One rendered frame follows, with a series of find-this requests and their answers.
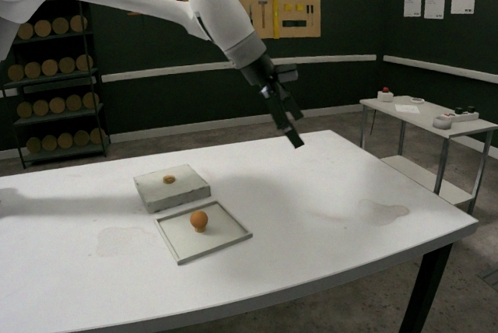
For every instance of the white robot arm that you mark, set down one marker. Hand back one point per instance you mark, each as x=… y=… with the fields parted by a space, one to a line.
x=223 y=22

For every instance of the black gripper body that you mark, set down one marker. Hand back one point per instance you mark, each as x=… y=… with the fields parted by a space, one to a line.
x=259 y=73

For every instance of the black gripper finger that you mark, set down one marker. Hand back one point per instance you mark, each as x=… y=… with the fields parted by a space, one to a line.
x=277 y=116
x=288 y=101

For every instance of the brown ball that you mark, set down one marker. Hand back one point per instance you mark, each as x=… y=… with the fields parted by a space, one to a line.
x=199 y=219

